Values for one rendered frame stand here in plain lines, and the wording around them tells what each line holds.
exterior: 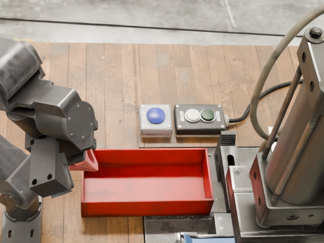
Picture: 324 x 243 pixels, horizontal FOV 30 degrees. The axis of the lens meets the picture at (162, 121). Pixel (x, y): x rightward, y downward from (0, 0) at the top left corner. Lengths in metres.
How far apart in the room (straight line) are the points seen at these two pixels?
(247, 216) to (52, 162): 0.29
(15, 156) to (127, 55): 0.48
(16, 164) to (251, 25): 1.97
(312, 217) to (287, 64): 0.70
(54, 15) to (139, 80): 1.48
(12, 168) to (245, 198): 0.40
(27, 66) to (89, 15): 1.99
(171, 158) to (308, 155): 0.55
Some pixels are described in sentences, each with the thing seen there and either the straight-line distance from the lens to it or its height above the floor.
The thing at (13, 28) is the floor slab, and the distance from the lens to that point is 2.77.
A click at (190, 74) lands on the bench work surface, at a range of 1.40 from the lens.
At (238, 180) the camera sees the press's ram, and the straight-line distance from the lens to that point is 0.97.
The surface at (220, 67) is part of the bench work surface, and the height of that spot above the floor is 0.90.
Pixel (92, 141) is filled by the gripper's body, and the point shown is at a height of 1.20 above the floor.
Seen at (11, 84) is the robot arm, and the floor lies 1.33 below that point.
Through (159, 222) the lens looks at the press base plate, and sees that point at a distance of 1.18.
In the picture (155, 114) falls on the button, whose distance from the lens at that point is 1.27.
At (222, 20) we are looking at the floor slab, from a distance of 2.86.
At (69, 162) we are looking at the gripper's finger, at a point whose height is 1.17.
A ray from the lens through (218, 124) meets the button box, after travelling 1.29.
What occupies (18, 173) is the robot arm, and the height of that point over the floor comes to 1.06.
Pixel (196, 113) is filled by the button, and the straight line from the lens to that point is 1.29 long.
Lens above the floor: 1.95
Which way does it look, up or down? 53 degrees down
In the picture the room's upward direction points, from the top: 9 degrees clockwise
